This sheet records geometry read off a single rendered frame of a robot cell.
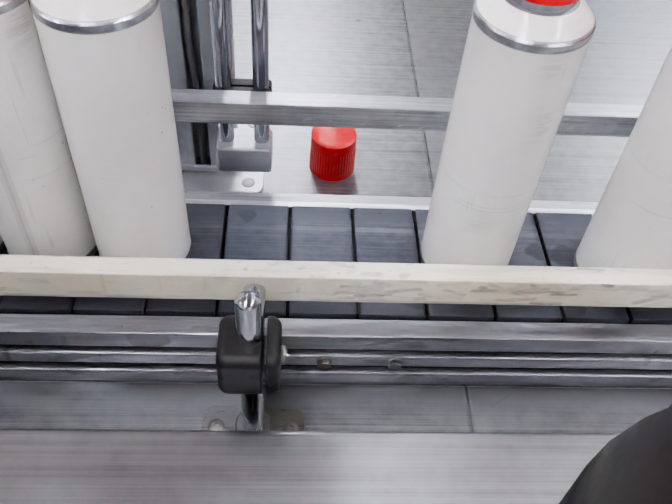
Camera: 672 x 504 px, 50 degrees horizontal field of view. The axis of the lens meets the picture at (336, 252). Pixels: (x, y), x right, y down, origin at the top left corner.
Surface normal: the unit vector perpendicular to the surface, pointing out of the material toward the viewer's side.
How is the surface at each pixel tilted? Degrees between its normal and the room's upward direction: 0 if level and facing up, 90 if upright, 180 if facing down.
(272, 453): 0
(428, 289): 90
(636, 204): 90
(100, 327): 0
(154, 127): 90
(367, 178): 0
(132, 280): 90
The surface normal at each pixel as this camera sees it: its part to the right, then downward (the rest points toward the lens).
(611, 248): -0.82, 0.40
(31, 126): 0.68, 0.58
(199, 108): 0.03, 0.75
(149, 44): 0.91, 0.35
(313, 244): 0.06, -0.66
